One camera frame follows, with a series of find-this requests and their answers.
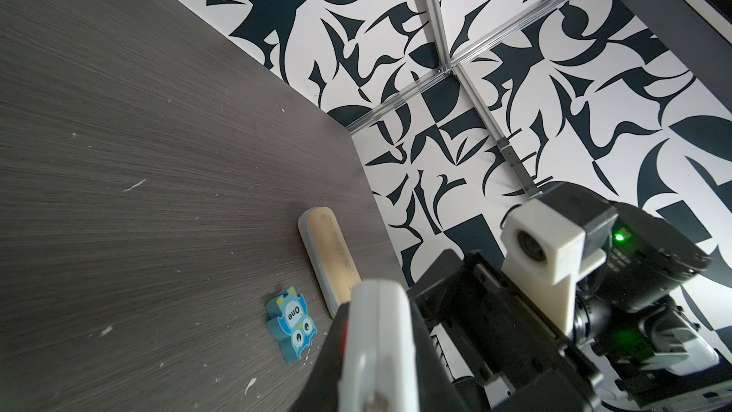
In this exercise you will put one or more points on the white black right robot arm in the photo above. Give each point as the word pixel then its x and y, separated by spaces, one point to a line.
pixel 625 313

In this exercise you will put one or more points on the wooden board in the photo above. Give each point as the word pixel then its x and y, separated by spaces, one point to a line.
pixel 330 256

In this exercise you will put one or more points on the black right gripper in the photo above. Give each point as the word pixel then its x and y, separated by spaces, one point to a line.
pixel 502 336

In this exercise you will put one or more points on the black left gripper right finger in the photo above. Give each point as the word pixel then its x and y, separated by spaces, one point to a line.
pixel 436 392

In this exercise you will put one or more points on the blue owl toy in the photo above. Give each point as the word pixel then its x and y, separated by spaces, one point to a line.
pixel 290 324

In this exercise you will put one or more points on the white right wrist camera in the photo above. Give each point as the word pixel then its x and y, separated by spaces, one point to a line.
pixel 552 242

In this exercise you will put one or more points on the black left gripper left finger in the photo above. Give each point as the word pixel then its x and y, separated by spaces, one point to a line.
pixel 321 392

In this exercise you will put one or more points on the white remote control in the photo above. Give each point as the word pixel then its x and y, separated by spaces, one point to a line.
pixel 379 371

